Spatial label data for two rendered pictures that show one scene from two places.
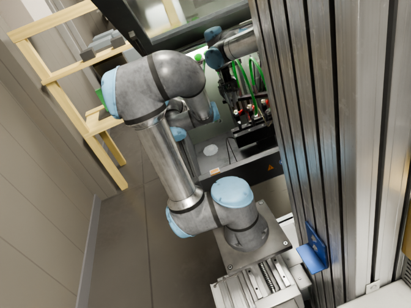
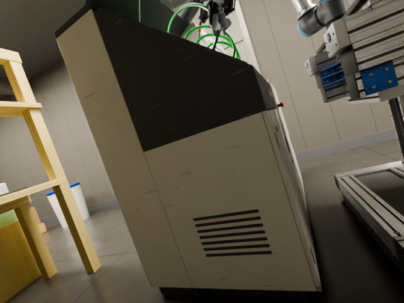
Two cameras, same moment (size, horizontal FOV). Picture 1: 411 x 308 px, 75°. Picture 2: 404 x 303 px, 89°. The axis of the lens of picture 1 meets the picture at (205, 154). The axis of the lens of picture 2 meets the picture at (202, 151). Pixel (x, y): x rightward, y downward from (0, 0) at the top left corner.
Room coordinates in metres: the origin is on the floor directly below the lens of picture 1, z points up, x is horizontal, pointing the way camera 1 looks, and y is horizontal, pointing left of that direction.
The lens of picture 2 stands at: (1.02, 0.89, 0.78)
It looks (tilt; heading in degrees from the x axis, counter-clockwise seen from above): 5 degrees down; 292
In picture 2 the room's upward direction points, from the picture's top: 19 degrees counter-clockwise
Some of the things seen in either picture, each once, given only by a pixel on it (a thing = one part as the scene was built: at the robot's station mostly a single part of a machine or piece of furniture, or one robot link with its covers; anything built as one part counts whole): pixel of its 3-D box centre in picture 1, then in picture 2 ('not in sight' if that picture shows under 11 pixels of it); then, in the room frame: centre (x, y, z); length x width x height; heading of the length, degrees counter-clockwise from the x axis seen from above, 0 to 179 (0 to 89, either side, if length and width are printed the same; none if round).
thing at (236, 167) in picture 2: not in sight; (242, 191); (1.33, -0.24, 0.39); 0.70 x 0.58 x 0.79; 87
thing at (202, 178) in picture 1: (259, 168); (264, 94); (1.06, -0.23, 0.87); 0.62 x 0.04 x 0.16; 87
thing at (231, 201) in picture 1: (232, 201); not in sight; (0.59, -0.02, 1.20); 0.13 x 0.12 x 0.14; 85
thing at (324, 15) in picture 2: not in sight; (332, 7); (0.60, -0.53, 1.20); 0.13 x 0.12 x 0.14; 132
